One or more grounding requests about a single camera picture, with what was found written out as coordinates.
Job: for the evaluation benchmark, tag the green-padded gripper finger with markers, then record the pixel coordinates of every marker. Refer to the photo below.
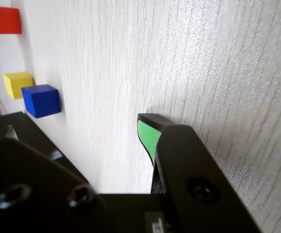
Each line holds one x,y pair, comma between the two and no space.
147,136

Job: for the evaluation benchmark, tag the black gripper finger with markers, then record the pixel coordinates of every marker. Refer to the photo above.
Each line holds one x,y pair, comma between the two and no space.
191,170

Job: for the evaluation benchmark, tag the blue cube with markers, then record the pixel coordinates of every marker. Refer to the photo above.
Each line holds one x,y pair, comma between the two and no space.
42,102

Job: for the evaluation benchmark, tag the yellow cube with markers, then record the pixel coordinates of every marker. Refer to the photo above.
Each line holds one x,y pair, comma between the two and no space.
15,83

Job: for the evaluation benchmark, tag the red cube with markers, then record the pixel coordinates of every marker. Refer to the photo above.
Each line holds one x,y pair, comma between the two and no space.
8,20

